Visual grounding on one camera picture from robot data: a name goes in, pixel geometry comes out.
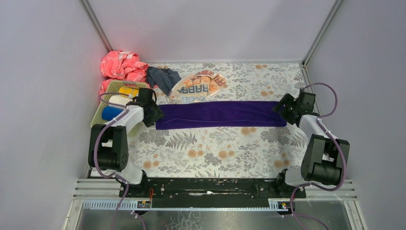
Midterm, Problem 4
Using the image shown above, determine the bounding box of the purple towel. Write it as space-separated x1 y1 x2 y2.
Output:
156 101 287 130

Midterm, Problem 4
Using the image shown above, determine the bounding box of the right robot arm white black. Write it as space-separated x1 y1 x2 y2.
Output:
273 91 350 191

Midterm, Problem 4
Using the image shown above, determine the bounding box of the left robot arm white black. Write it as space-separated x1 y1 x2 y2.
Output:
88 88 164 185

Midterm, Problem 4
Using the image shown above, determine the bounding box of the yellow rolled towel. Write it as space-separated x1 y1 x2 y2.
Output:
118 87 139 98

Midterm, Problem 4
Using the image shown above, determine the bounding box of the white rolled towel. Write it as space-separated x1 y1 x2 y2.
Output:
108 95 132 108

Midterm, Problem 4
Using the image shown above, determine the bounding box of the dark grey cloth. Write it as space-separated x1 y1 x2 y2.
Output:
146 67 181 96

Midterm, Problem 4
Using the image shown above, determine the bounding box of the pale green plastic basket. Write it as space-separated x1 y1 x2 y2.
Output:
90 80 148 137

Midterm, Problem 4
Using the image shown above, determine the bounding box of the blue rolled towel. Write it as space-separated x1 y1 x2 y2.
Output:
101 106 123 121

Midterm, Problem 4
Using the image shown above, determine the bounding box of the pink patterned cloth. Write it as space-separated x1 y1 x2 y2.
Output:
99 50 150 94

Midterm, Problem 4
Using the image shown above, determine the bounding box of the beige lettered towel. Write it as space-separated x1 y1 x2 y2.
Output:
168 70 227 104

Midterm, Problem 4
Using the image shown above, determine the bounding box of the floral table cloth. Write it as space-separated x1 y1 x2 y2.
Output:
128 63 307 178

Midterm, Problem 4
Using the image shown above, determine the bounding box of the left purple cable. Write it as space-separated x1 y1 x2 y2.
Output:
93 92 147 230

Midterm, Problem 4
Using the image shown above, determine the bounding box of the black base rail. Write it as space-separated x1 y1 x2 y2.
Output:
119 177 307 209

